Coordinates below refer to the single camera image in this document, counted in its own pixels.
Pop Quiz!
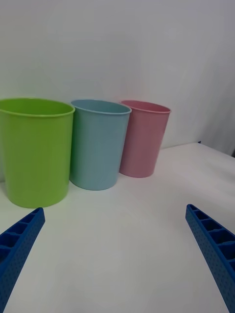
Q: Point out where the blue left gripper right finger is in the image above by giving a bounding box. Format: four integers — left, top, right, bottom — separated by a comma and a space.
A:
185, 203, 235, 313

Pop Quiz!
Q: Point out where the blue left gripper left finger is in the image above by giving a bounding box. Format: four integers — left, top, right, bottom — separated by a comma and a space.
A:
0, 207, 46, 313

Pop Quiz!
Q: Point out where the green plastic bin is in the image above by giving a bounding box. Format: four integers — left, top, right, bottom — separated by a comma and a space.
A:
0, 97, 75, 209

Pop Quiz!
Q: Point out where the pink plastic bin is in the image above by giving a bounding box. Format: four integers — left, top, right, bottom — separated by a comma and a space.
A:
119, 99, 171, 179

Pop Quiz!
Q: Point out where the pale blue plastic bin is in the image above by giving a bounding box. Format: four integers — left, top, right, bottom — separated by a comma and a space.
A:
70, 99, 132, 191

